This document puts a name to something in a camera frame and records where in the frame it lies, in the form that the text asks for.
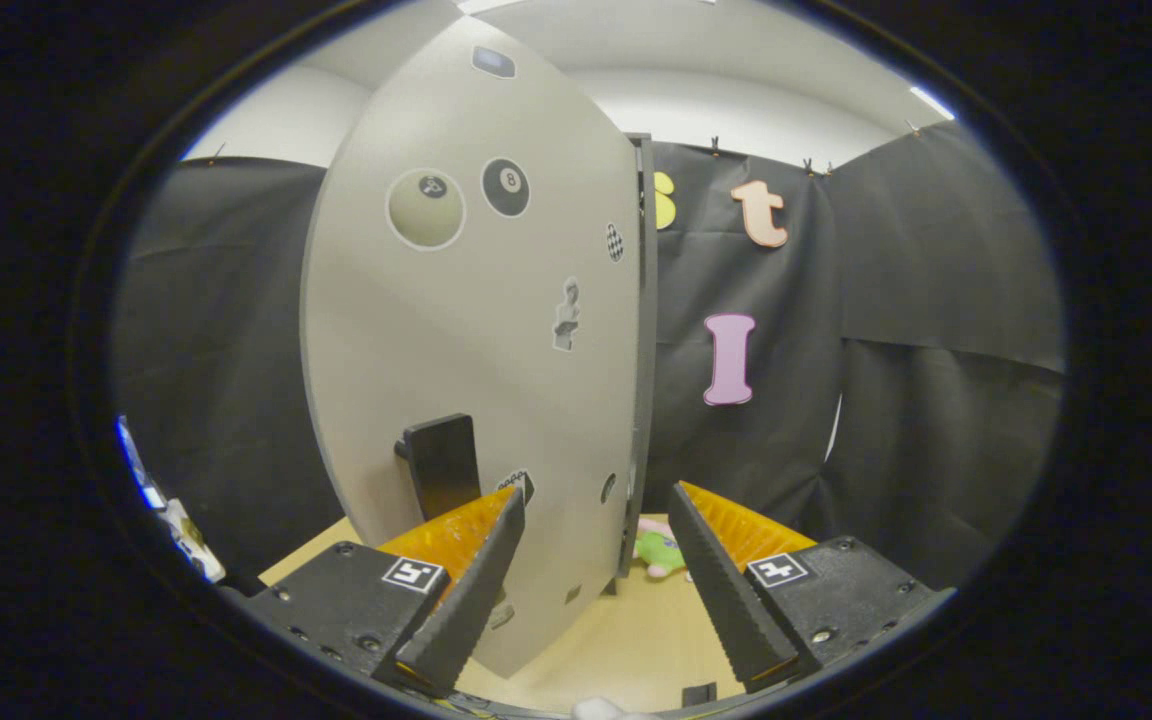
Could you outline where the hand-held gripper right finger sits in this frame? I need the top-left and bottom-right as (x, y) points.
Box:
(668, 482), (957, 693)

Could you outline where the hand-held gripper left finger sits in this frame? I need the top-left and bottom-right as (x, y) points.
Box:
(241, 487), (527, 696)

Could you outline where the black door handle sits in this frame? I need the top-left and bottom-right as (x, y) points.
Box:
(395, 413), (484, 521)

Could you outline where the grey shoe cabinet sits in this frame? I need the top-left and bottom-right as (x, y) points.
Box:
(624, 133), (659, 581)

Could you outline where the beige shoe cabinet door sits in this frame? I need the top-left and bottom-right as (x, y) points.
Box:
(299, 15), (647, 679)

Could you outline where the green plush toy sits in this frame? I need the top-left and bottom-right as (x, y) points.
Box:
(633, 517), (689, 581)

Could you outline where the black backdrop cloth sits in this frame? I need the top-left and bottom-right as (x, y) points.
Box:
(116, 120), (1067, 591)

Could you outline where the white printed packet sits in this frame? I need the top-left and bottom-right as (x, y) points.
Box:
(158, 497), (227, 583)

